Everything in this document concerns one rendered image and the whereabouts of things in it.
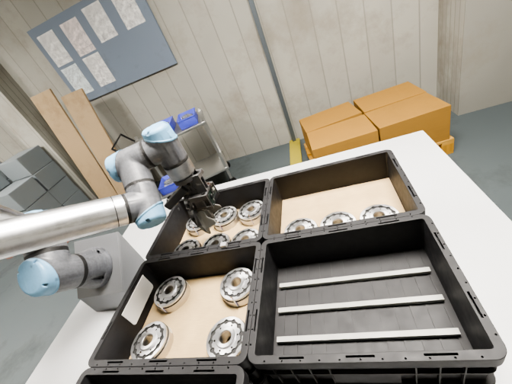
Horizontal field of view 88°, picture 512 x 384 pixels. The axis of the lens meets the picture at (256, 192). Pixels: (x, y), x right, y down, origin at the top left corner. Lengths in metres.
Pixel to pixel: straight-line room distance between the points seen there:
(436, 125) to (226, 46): 1.98
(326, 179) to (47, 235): 0.77
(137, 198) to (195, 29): 2.50
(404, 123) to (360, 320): 1.78
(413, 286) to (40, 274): 1.00
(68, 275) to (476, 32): 2.96
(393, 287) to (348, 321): 0.13
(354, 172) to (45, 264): 1.00
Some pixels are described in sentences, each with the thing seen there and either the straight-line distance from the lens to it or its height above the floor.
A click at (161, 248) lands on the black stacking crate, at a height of 0.90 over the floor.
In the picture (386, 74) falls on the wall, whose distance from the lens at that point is 3.17.
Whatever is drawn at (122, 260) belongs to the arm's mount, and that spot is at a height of 0.87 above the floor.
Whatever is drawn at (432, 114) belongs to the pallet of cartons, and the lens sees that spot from 2.33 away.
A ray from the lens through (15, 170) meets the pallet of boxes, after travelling 4.07.
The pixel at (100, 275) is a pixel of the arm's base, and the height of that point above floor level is 0.88.
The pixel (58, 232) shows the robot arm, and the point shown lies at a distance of 0.68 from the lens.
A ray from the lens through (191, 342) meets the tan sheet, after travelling 0.79.
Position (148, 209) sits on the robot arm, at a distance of 0.68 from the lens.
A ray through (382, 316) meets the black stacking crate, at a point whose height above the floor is 0.83.
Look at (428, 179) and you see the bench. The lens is 1.18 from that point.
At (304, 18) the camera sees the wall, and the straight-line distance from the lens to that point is 2.93.
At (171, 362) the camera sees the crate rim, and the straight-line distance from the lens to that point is 0.66.
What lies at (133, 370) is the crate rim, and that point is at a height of 0.93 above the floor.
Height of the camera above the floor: 1.43
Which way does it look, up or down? 33 degrees down
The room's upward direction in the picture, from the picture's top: 25 degrees counter-clockwise
